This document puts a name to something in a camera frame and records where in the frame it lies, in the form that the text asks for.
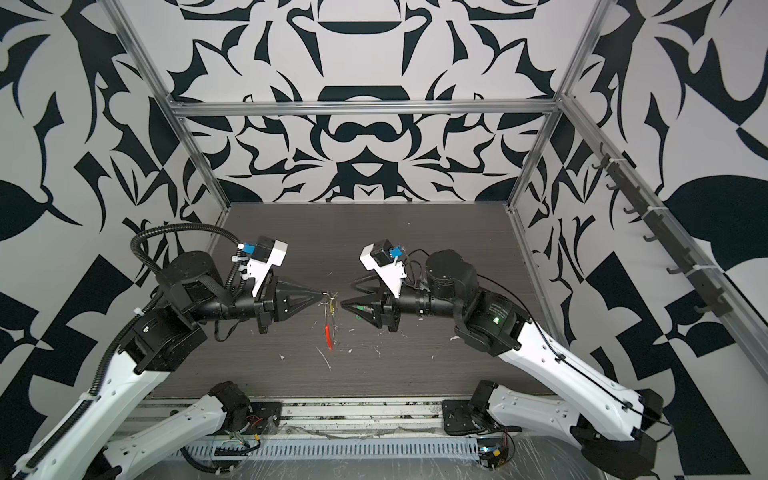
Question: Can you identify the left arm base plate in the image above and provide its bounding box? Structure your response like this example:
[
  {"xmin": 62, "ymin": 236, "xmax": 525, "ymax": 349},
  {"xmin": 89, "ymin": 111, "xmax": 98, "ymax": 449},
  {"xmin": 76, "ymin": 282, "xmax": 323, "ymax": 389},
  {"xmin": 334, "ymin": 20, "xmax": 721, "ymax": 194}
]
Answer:
[{"xmin": 235, "ymin": 401, "xmax": 283, "ymax": 436}]

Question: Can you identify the left black corrugated cable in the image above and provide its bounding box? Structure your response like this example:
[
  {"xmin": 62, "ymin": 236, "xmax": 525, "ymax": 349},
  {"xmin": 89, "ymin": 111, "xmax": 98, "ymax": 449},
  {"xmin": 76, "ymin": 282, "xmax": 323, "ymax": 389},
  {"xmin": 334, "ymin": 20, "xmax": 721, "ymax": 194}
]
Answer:
[{"xmin": 130, "ymin": 222, "xmax": 241, "ymax": 277}]

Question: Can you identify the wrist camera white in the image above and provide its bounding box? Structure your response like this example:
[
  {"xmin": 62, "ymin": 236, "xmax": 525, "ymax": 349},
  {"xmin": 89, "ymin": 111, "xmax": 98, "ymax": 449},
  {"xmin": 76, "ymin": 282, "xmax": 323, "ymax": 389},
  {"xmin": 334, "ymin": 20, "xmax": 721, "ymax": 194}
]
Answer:
[
  {"xmin": 232, "ymin": 236, "xmax": 288, "ymax": 298},
  {"xmin": 359, "ymin": 239, "xmax": 407, "ymax": 298}
]

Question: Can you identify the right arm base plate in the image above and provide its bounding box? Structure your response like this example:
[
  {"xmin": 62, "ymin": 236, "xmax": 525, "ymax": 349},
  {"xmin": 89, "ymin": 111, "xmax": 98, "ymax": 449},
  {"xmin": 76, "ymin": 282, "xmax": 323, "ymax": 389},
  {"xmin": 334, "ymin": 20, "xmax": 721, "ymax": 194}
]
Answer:
[{"xmin": 441, "ymin": 400, "xmax": 523, "ymax": 436}]

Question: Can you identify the small green circuit board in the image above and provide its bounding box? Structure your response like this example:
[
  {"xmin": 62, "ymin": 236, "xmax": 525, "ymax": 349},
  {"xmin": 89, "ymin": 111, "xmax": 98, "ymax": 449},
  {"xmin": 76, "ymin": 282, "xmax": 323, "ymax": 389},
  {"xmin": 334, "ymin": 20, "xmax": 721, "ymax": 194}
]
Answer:
[{"xmin": 477, "ymin": 436, "xmax": 516, "ymax": 470}]

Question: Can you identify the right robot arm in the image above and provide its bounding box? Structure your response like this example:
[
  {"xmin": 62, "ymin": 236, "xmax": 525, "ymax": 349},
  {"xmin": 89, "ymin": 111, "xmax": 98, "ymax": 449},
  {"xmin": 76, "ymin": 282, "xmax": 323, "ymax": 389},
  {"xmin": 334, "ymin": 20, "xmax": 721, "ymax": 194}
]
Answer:
[{"xmin": 341, "ymin": 240, "xmax": 663, "ymax": 479}]

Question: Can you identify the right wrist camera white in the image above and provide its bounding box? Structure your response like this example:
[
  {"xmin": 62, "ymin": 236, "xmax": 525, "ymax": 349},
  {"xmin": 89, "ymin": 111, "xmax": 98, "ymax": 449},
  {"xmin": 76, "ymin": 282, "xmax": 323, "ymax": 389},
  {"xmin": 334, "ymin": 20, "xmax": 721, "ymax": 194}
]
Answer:
[{"xmin": 359, "ymin": 239, "xmax": 407, "ymax": 298}]

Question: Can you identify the red capped key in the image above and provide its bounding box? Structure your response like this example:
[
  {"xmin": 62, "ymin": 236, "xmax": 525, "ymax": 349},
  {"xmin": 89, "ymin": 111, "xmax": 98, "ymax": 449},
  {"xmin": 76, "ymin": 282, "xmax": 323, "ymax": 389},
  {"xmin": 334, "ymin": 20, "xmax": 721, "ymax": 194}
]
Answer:
[{"xmin": 324, "ymin": 324, "xmax": 335, "ymax": 350}]

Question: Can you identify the aluminium front rail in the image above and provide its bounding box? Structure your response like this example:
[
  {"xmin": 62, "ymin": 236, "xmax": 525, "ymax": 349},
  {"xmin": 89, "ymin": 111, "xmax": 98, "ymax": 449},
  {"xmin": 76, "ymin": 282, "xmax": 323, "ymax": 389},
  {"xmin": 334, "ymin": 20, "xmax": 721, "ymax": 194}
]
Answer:
[{"xmin": 119, "ymin": 395, "xmax": 616, "ymax": 444}]

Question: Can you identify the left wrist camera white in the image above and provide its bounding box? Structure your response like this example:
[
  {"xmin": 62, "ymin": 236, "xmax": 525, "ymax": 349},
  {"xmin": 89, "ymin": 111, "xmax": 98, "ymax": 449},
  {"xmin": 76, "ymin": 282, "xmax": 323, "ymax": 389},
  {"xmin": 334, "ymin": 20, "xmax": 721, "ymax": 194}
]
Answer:
[{"xmin": 232, "ymin": 236, "xmax": 288, "ymax": 298}]

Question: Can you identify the white slotted cable duct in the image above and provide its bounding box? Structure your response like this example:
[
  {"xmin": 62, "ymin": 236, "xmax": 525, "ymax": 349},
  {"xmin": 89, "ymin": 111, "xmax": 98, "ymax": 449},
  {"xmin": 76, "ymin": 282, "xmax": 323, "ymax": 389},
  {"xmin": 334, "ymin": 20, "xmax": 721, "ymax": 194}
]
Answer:
[{"xmin": 188, "ymin": 437, "xmax": 480, "ymax": 461}]

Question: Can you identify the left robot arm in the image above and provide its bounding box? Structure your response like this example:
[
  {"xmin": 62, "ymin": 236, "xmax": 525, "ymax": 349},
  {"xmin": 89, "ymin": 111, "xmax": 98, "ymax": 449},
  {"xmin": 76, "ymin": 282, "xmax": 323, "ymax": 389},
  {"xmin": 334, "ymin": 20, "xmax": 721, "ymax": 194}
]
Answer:
[{"xmin": 11, "ymin": 251, "xmax": 323, "ymax": 479}]

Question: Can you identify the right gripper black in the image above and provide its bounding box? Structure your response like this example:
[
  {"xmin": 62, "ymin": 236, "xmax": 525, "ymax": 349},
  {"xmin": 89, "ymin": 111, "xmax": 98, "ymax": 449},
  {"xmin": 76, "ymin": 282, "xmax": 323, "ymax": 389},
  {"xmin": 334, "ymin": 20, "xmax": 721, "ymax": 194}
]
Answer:
[{"xmin": 347, "ymin": 267, "xmax": 471, "ymax": 332}]

